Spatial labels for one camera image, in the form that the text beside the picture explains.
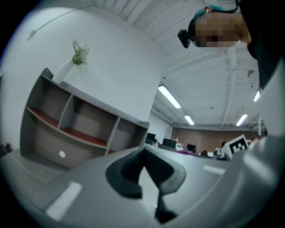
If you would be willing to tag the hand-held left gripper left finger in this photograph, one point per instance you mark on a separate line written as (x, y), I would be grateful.
(93, 189)

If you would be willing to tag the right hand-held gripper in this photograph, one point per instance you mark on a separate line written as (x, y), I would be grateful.
(238, 147)

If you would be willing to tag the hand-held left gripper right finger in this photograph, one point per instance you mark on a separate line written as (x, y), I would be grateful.
(211, 189)

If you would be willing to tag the purple wiping cloth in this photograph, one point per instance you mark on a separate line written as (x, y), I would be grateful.
(186, 151)

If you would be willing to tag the grey wooden shelf unit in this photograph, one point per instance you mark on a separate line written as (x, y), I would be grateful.
(51, 102)

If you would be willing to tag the grey wood-grain board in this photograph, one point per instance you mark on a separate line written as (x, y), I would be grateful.
(26, 171)

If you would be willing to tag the ceiling light tube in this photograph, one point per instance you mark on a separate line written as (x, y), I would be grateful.
(241, 119)
(169, 96)
(256, 96)
(189, 120)

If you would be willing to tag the row of black monitors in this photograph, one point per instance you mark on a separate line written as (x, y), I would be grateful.
(170, 142)

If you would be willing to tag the person's head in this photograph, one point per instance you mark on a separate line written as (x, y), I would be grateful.
(222, 31)

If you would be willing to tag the person's black clothed torso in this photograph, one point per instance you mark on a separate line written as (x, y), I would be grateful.
(267, 33)

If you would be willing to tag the white vase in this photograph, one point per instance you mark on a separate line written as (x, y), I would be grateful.
(62, 73)

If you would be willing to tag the green white flower bunch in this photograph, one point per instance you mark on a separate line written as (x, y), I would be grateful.
(80, 53)

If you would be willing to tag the black head camera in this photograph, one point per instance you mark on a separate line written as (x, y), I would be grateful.
(184, 39)

